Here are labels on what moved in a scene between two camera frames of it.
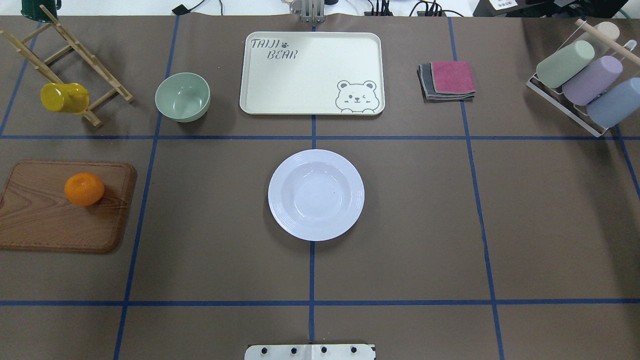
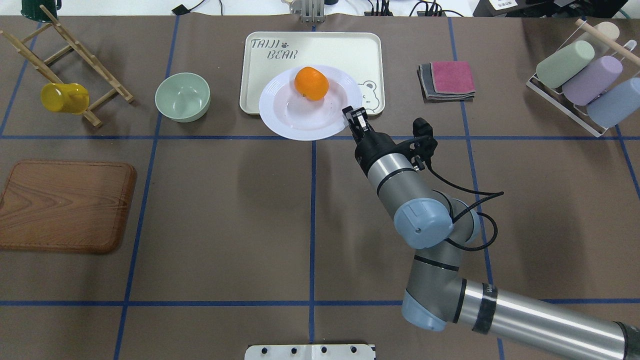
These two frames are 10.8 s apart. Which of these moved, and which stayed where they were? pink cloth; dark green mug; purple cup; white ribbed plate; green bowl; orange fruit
Moved: white ribbed plate; orange fruit
Stayed: dark green mug; pink cloth; purple cup; green bowl
